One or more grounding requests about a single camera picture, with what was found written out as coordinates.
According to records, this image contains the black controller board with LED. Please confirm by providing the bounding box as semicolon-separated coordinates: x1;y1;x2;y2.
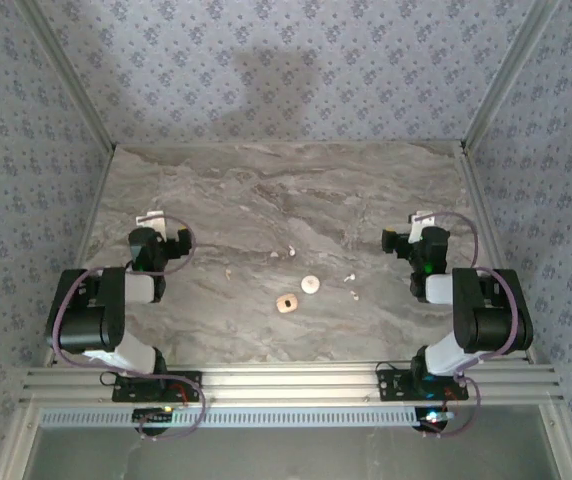
132;407;176;427
414;407;456;432

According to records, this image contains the grey metal panel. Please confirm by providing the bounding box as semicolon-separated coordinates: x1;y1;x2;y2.
28;422;565;480

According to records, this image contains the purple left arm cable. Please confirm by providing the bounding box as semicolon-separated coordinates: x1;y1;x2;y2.
51;213;208;442

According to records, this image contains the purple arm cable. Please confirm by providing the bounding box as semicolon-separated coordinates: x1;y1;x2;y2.
414;211;523;439
51;213;208;442

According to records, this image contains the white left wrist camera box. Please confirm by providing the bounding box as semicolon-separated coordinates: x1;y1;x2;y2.
135;211;168;235

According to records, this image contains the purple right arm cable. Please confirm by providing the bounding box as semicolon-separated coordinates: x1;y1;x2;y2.
414;211;523;439

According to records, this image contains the aluminium table side rail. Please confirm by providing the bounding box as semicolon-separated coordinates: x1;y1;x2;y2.
458;143;538;365
44;144;118;369

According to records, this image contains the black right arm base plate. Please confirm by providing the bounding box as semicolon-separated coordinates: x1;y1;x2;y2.
375;368;470;404

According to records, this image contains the aluminium table rear rail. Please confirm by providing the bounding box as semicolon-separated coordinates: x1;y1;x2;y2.
114;140;463;150

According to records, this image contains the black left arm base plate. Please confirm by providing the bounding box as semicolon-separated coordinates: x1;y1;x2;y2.
111;370;203;404

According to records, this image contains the aluminium mounting rail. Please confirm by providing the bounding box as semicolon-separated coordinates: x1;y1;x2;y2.
18;363;565;405

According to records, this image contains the aluminium corner frame post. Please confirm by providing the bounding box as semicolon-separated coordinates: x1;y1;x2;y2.
460;0;563;147
15;0;117;147

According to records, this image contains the grey slotted cable duct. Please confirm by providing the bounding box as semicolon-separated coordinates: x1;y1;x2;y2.
39;405;460;430

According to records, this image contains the aluminium lower frame post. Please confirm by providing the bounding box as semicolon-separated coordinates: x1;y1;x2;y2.
538;402;572;480
0;402;42;480

